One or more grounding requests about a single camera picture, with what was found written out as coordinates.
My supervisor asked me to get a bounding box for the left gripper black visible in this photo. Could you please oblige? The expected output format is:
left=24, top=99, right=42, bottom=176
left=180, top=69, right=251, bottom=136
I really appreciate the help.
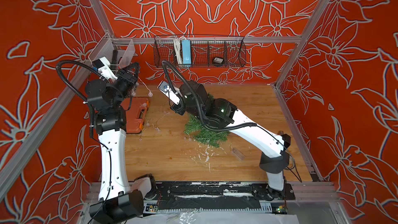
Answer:
left=109, top=61, right=139, bottom=111

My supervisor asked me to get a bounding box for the small green christmas tree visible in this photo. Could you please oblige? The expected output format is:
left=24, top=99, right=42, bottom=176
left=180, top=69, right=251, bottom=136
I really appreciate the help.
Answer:
left=184, top=93, right=231, bottom=148

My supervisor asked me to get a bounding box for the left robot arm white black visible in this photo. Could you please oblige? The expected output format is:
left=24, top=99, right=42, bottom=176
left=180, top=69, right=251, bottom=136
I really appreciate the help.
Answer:
left=56, top=58, right=157, bottom=224

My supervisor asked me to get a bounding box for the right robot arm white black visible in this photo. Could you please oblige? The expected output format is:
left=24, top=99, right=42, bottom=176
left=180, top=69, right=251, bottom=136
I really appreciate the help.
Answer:
left=158, top=60, right=292, bottom=193

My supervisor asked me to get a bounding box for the orange plastic tool case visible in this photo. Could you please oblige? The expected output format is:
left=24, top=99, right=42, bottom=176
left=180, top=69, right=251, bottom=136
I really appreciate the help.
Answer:
left=121, top=97, right=150, bottom=134

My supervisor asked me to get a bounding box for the light blue box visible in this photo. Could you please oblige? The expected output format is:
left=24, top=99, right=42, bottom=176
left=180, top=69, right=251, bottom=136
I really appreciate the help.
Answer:
left=181, top=39, right=192, bottom=67

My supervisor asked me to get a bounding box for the small black device in basket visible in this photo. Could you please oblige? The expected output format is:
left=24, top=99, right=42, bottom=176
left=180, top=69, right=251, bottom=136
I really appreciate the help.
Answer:
left=212, top=57, right=225, bottom=67

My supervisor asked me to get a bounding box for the clear battery pack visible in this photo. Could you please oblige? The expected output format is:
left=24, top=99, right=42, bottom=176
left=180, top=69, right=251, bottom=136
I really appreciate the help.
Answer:
left=231, top=148, right=246, bottom=161

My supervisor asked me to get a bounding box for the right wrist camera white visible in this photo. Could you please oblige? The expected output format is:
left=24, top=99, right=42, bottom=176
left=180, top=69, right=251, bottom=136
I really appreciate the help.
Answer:
left=158, top=81, right=181, bottom=105

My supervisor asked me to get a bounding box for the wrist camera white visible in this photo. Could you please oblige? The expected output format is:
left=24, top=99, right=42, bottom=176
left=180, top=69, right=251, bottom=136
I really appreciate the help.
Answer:
left=92, top=57, right=118, bottom=81
left=158, top=81, right=181, bottom=105

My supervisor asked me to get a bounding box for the dark green handled tool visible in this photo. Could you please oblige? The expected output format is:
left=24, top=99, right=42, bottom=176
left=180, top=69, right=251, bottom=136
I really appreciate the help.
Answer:
left=111, top=49, right=119, bottom=69

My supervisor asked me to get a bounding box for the clear acrylic wall bin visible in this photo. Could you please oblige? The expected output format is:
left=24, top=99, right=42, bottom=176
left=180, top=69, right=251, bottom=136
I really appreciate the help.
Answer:
left=88, top=33, right=136, bottom=71

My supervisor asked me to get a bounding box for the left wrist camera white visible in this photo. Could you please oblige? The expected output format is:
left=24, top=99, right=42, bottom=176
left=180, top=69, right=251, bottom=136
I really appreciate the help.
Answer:
left=92, top=57, right=118, bottom=81

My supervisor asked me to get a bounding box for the white coiled cable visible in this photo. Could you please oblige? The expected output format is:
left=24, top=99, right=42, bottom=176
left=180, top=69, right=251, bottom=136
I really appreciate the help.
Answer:
left=173, top=37, right=184, bottom=65

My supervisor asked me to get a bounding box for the black wire wall basket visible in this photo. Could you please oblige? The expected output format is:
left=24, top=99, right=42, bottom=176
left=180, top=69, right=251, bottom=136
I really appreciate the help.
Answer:
left=153, top=35, right=247, bottom=68

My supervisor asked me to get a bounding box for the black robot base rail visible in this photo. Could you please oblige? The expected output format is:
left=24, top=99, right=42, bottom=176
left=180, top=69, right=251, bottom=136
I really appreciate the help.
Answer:
left=145, top=181, right=296, bottom=201

